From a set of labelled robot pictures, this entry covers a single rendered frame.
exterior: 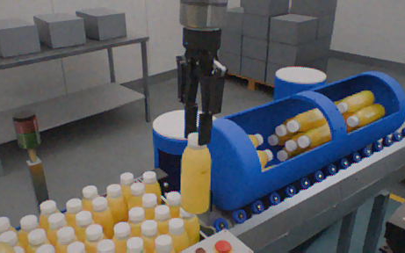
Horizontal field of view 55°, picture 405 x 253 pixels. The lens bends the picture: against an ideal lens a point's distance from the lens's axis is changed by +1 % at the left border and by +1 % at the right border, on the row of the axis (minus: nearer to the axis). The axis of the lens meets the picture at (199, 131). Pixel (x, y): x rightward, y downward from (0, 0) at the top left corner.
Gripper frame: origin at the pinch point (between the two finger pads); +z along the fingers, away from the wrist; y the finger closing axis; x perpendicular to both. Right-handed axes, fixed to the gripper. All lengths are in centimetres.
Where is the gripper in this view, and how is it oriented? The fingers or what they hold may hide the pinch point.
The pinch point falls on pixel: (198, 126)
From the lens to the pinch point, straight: 81.7
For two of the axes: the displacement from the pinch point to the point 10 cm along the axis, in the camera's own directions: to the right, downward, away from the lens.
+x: -7.6, 2.2, -6.2
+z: -0.5, 9.2, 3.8
